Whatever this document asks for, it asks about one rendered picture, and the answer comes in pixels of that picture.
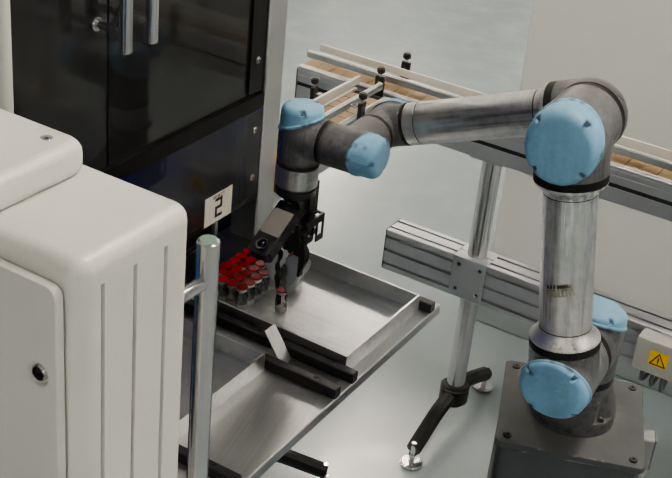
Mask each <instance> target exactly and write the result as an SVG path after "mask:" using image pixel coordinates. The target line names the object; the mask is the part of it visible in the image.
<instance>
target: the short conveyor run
mask: <svg viewBox="0 0 672 478"><path fill-rule="evenodd" d="M360 80H361V76H360V75H359V76H356V77H354V78H352V79H350V80H348V81H346V82H345V83H343V84H341V85H339V86H337V87H335V88H333V89H332V90H330V91H328V92H326V93H321V92H318V88H319V86H318V85H316V84H318V83H319V81H320V78H318V77H317V76H313V77H311V83H312V84H313V86H312V87H311V88H310V99H312V100H315V101H317V102H318V103H320V104H322V105H323V107H324V114H325V118H324V119H327V120H330V121H332V122H336V123H339V124H343V125H346V126H349V125H351V124H352V123H353V122H355V121H356V120H358V119H359V118H361V117H362V116H364V115H365V114H366V113H368V112H369V111H371V110H372V109H373V108H374V107H375V106H376V105H377V104H379V103H381V102H383V101H386V100H388V99H392V98H390V97H385V96H384V97H379V96H375V95H374V94H375V93H377V92H379V91H381V90H382V89H383V83H382V82H379V83H377V84H375V85H373V86H372V87H370V88H368V89H366V90H364V91H360V90H357V87H354V86H356V85H358V84H359V83H360ZM328 168H330V167H328V166H325V165H322V164H320V166H319V174H320V173H322V172H323V171H325V170H326V169H328Z"/></svg>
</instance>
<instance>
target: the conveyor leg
mask: <svg viewBox="0 0 672 478"><path fill-rule="evenodd" d="M470 157H472V158H475V159H478V160H481V161H482V166H481V173H480V179H479V185H478V191H477V197H476V203H475V209H474V216H473V222H472V228H471V234H470V240H469V246H468V253H467V254H468V256H470V257H471V258H474V259H484V258H486V257H487V251H488V245H489V240H490V234H491V228H492V222H493V216H494V210H495V205H496V199H497V193H498V187H499V181H500V175H501V170H502V167H503V166H501V165H498V164H495V163H492V162H489V161H486V160H483V159H480V158H477V157H474V156H471V155H470ZM477 310H478V305H477V304H475V303H472V302H470V301H467V300H465V299H462V298H460V302H459V308H458V314H457V320H456V326H455V332H454V339H453V345H452V351H451V357H450V363H449V369H448V375H447V382H446V383H447V385H448V386H449V387H451V388H454V389H461V388H463V387H464V385H465V380H466V374H467V368H468V362H469V356H470V350H471V345H472V339H473V333H474V327H475V321H476V315H477Z"/></svg>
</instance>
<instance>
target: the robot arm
mask: <svg viewBox="0 0 672 478"><path fill-rule="evenodd" d="M324 118H325V114H324V107H323V105H322V104H320V103H318V102H317V101H315V100H312V99H307V98H296V99H291V100H289V101H287V102H285V103H284V104H283V106H282V108H281V115H280V123H279V125H278V129H279V133H278V146H277V161H276V174H275V183H276V185H275V192H276V194H277V195H278V196H280V197H281V198H283V200H280V201H279V202H278V203H277V205H276V206H275V208H274V209H273V211H272V212H271V214H270V215H269V216H268V218H267V219H266V221H265V222H264V224H263V225H262V227H261V228H260V229H259V231H258V232H257V234H256V235H255V237H254V238H253V240H252V241H251V243H250V244H249V245H248V249H249V251H250V253H251V255H252V257H255V258H257V259H259V260H262V261H264V263H265V265H266V270H267V272H268V275H269V277H270V280H271V282H272V284H273V286H274V288H275V290H277V288H278V287H279V285H280V278H279V272H280V270H281V266H282V265H283V264H284V263H285V264H286V267H287V274H286V276H285V278H286V284H285V286H284V289H285V291H286V293H287V295H290V294H291V293H292V292H293V291H294V290H295V289H296V287H297V286H298V283H299V282H300V279H301V278H302V276H303V275H304V274H305V273H306V272H307V271H308V270H309V268H310V265H311V261H310V259H309V253H310V252H309V249H308V247H307V244H309V243H310V242H312V240H313V235H314V234H315V241H314V242H317V241H318V240H320V239H321V238H323V228H324V218H325V212H322V211H320V210H318V209H317V206H318V196H319V185H320V180H318V176H319V166H320V164H322V165H325V166H328V167H331V168H334V169H338V170H341V171H344V172H347V173H349V174H351V175H353V176H356V177H364V178H368V179H376V178H378V177H379V176H380V175H381V174H382V172H383V169H385V168H386V166H387V163H388V160H389V156H390V149H391V148H393V147H401V146H414V145H426V144H438V143H450V142H463V141H475V140H487V139H499V138H511V137H523V136H525V140H524V150H525V156H526V159H527V162H528V164H529V166H530V167H532V168H533V182H534V184H535V185H536V186H537V187H538V188H539V189H541V190H542V192H543V193H542V227H541V261H540V295H539V321H538V322H537V323H535V324H534V325H533V326H532V327H531V329H530V332H529V350H528V362H527V364H525V365H524V366H523V368H522V370H521V374H520V377H519V388H520V391H521V393H522V395H523V397H524V399H525V400H526V401H527V403H530V407H531V411H532V413H533V415H534V416H535V418H536V419H537V420H538V421H539V422H540V423H542V424H543V425H544V426H546V427H547V428H549V429H551V430H553V431H555V432H557V433H560V434H563V435H567V436H572V437H580V438H588V437H595V436H599V435H602V434H604V433H606V432H607V431H608V430H610V428H611V427H612V426H613V423H614V419H615V415H616V404H615V397H614V390H613V380H614V376H615V372H616V368H617V363H618V359H619V355H620V351H621V347H622V343H623V339H624V334H625V331H627V327H626V325H627V320H628V317H627V314H626V312H625V310H624V309H623V308H622V307H620V306H619V305H618V304H617V303H615V302H613V301H611V300H609V299H607V298H604V297H601V296H597V295H594V278H595V257H596V237H597V217H598V197H599V193H600V192H601V191H602V190H603V189H605V188H606V187H607V186H608V184H609V179H610V162H611V149H612V147H613V146H614V144H615V143H616V142H617V141H618V140H619V139H620V138H621V136H622V134H623V133H624V131H625V128H626V126H627V121H628V108H627V104H626V101H625V99H624V97H623V95H622V94H621V92H620V91H619V90H618V89H617V88H616V87H615V86H614V85H612V84H611V83H609V82H607V81H605V80H602V79H599V78H593V77H585V78H575V79H567V80H559V81H550V82H547V83H546V84H545V86H544V87H543V88H542V89H534V90H524V91H515V92H505V93H496V94H486V95H477V96H467V97H458V98H448V99H439V100H430V101H420V102H411V103H407V102H405V101H403V100H400V99H397V98H393V99H388V100H386V101H383V102H381V103H379V104H377V105H376V106H375V107H374V108H373V109H372V110H371V111H369V112H368V113H366V114H365V115H364V116H362V117H361V118H359V119H358V120H356V121H355V122H353V123H352V124H351V125H349V126H346V125H343V124H339V123H336V122H332V121H330V120H327V119H324ZM317 213H319V215H318V216H316V214H317ZM321 221H322V224H321V233H319V234H318V224H319V223H320V222H321ZM315 226H316V227H315ZM317 234H318V235H317ZM284 249H286V250H284ZM292 252H293V254H291V253H292ZM288 253H290V254H291V255H290V256H288Z"/></svg>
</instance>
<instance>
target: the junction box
mask: <svg viewBox="0 0 672 478"><path fill-rule="evenodd" d="M631 366H632V367H634V368H636V369H639V370H641V371H644V372H647V373H649V374H652V375H654V376H657V377H660V378H662V379H665V380H667V381H670V382H672V337H670V336H667V335H664V334H661V333H659V332H656V331H653V330H651V329H648V328H644V330H643V331H642V332H641V333H640V335H639V336H638V339H637V343H636V347H635V351H634V355H633V359H632V363H631Z"/></svg>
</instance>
